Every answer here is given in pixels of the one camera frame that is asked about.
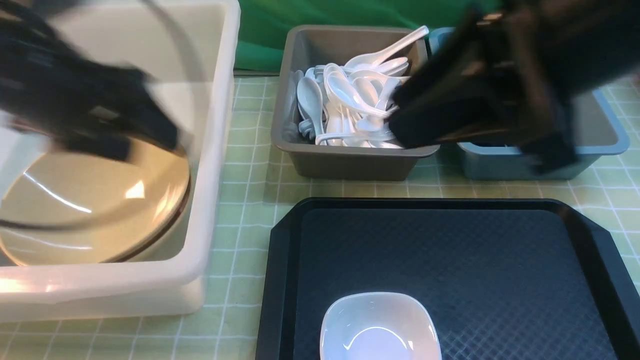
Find black serving tray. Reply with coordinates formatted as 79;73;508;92
255;197;640;360

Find green checked tablecloth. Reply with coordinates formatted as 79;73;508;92
1;77;640;360

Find tan bowl in tub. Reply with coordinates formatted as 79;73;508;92
1;136;191;266

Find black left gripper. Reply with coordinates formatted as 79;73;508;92
1;0;181;162

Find white spoon sticking up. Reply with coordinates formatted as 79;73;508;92
344;25;430;69

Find large white plastic tub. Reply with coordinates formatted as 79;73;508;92
0;0;241;323

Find white spoon left of bin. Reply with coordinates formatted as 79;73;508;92
296;76;325;145

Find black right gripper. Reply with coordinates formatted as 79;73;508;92
389;0;639;174

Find white square dish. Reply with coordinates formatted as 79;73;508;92
318;292;442;360

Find blue plastic bin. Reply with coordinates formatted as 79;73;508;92
429;27;629;181

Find green fabric backdrop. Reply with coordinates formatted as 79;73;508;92
235;0;470;72

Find brown plastic bin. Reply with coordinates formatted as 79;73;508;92
270;24;439;182

